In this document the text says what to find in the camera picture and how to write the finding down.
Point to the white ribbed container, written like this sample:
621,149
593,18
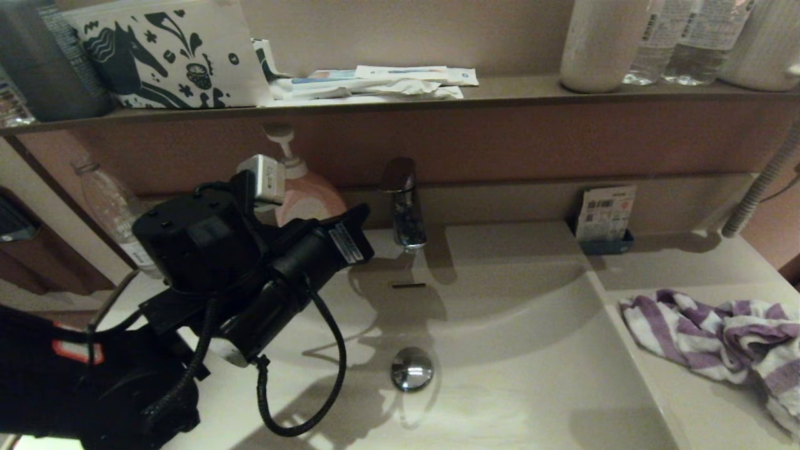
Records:
765,50

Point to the small card in blue holder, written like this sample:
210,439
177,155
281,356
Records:
606,212

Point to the dark brown panel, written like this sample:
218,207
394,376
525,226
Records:
56,269

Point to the dark grey cylinder container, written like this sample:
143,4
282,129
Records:
37,69

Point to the chrome lever faucet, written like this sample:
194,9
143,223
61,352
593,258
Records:
406,212

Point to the clear plastic packet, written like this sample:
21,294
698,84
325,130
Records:
11,106

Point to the white horse print bag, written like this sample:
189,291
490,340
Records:
187,50

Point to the white tubes and packets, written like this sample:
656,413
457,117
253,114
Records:
375,91

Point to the tan metal rail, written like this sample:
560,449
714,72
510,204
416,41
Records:
120,295

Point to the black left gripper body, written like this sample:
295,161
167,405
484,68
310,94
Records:
300,275

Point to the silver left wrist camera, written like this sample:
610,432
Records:
269,178

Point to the small blue tray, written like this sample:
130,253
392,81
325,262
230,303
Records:
605,247

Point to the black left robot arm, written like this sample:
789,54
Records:
187,244

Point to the long white toothbrush packet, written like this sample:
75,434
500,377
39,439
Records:
412,75

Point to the white ceramic sink basin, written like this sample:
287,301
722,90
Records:
531,350

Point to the purple white striped towel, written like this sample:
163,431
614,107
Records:
687,331

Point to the dark object blue rim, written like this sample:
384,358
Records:
12,222

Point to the white ceramic bottle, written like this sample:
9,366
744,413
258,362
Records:
600,50

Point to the small white green box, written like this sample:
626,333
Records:
265,57

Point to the blue white toothbrush packet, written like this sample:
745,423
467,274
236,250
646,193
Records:
331,77

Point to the clear plastic water bottle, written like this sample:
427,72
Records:
109,206
653,50
703,56

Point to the chrome drain stopper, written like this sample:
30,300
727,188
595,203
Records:
412,369

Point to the pink soap pump bottle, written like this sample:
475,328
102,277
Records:
312,200

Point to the brown wall shelf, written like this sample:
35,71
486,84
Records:
519,88

